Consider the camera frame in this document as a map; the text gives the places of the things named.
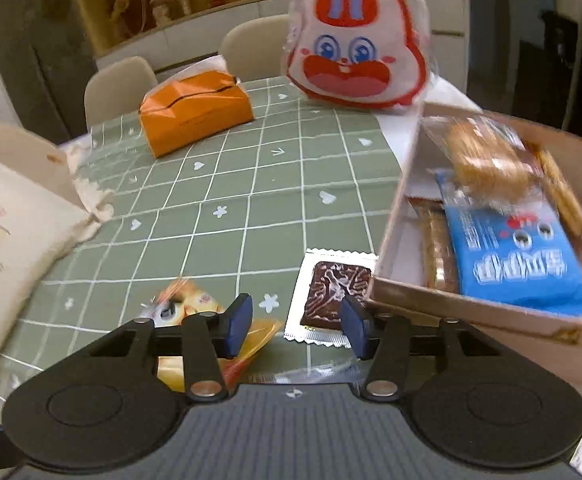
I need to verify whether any round cake clear packet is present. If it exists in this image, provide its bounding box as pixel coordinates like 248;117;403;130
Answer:
421;115;546;211

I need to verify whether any black floor appliance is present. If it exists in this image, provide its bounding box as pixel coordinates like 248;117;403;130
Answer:
517;37;572;131

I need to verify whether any small white figurine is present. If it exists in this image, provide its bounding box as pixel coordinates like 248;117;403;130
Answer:
151;0;174;26

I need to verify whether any large doll figurine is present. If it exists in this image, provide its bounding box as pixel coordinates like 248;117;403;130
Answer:
108;0;154;38

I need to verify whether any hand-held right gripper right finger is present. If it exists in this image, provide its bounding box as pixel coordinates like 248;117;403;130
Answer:
340;294;506;402

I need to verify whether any pink cardboard box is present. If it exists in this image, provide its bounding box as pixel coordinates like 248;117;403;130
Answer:
363;101;582;376

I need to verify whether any long clear biscuit packet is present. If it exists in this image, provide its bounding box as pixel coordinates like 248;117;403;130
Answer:
536;147;582;240

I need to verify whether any beige dining chair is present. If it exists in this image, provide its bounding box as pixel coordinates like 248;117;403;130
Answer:
218;14;294;83
84;56;159;133

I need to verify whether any yellow cartoon snack packet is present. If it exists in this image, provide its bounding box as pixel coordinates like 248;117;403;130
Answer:
141;277;284;393

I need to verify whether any clear wrapper packet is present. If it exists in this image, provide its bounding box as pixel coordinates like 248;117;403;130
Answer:
271;362;366;386

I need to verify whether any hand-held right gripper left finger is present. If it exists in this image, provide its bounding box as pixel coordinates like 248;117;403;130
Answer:
88;294;254;405

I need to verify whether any chocolate brownie packet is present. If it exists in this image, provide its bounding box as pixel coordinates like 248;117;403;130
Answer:
285;248;379;348

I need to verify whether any small brown wafer packet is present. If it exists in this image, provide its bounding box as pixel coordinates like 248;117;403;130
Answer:
408;197;462;293

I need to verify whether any orange tissue box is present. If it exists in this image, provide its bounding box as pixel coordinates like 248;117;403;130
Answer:
138;56;256;158

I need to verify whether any blue snack packet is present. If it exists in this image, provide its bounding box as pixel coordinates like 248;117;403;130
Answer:
433;169;582;317

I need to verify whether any cream printed tote bag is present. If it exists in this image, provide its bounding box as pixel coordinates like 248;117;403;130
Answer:
0;120;116;411

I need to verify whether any green checked tablecloth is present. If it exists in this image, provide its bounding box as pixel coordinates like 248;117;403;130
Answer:
0;76;406;396

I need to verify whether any dark glass cabinet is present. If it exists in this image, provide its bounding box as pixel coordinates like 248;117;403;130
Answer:
0;0;96;146

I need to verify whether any red white rabbit bag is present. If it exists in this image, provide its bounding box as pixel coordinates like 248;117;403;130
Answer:
282;0;432;116

